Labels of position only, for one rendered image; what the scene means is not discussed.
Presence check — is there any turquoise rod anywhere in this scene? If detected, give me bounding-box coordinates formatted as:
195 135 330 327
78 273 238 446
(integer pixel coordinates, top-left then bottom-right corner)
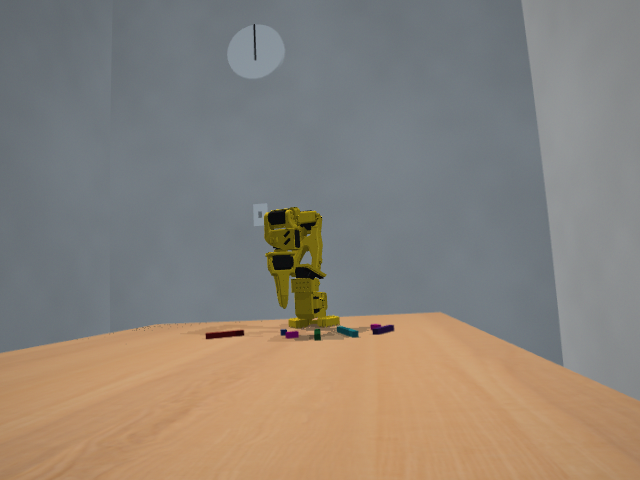
337 326 359 338

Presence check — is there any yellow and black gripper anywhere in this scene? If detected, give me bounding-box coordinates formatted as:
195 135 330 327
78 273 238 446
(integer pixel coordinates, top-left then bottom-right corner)
265 249 326 309

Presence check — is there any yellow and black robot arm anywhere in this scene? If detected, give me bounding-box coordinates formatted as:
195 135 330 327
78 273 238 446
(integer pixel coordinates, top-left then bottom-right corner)
264 207 340 328

